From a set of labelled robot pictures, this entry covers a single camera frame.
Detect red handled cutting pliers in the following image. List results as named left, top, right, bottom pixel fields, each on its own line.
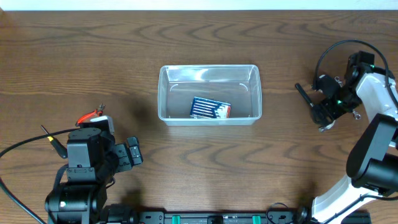
left=75, top=104, right=106, bottom=126

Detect small claw hammer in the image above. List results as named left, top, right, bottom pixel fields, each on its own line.
left=295, top=83, right=335, bottom=133

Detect silver combination wrench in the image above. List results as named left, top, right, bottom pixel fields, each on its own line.
left=334, top=77, right=361, bottom=120

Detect clear plastic container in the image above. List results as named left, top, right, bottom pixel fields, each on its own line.
left=158, top=65, right=262, bottom=126

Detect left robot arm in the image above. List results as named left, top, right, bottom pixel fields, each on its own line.
left=45, top=128, right=143, bottom=223

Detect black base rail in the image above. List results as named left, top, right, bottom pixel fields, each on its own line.
left=102, top=202, right=373, bottom=224

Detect blue precision screwdriver set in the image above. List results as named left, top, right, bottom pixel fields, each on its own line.
left=190, top=96, right=231, bottom=119

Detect black yellow screwdriver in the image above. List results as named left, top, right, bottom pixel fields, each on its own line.
left=47, top=136, right=68, bottom=159

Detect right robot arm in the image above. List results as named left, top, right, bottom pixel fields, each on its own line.
left=303, top=51, right=397, bottom=223

